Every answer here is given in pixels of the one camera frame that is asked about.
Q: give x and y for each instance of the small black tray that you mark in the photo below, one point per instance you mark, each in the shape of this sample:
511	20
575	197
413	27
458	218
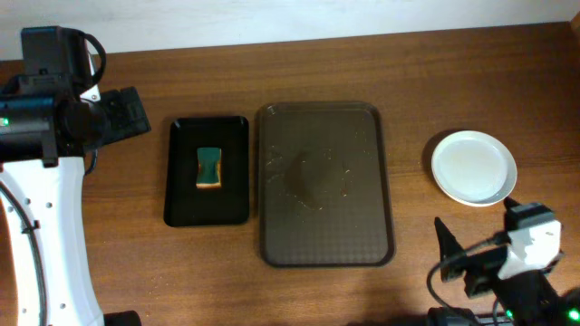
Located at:
185	204

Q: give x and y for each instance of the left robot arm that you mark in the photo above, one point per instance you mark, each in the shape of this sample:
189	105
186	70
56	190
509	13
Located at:
54	120

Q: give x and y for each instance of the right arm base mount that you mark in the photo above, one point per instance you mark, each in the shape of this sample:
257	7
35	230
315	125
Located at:
444	317

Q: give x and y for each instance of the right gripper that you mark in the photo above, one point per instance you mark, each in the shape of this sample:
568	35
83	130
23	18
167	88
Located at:
480	265

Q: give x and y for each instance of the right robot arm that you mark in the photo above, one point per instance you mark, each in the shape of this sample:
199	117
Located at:
527	299

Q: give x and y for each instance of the green and yellow sponge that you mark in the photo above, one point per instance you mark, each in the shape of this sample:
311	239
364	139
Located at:
209	167

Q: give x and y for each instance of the large brown serving tray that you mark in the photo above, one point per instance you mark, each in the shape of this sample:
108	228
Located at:
323	196

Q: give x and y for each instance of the white plate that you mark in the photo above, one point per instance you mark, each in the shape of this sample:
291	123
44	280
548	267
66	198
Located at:
473	168

